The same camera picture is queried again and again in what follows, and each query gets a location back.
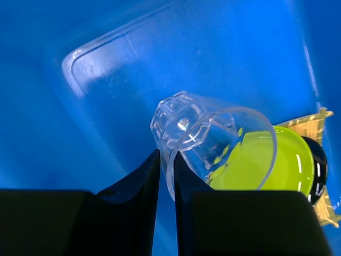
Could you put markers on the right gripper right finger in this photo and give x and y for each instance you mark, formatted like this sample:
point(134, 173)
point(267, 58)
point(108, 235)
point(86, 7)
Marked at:
point(237, 222)

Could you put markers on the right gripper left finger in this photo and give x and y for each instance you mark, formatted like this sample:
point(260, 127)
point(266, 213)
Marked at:
point(119, 220)

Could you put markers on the lime green plate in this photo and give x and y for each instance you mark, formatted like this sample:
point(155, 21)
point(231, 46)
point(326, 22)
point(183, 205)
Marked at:
point(256, 162)

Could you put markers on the square bamboo mat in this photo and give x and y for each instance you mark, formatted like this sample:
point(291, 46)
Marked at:
point(311, 126)

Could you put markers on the blue plastic bin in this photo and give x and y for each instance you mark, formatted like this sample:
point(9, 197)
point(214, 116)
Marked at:
point(81, 80)

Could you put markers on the black round plate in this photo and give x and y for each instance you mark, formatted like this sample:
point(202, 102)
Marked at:
point(320, 170)

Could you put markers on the clear plastic cup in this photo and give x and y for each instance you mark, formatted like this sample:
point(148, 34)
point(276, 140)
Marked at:
point(202, 130)

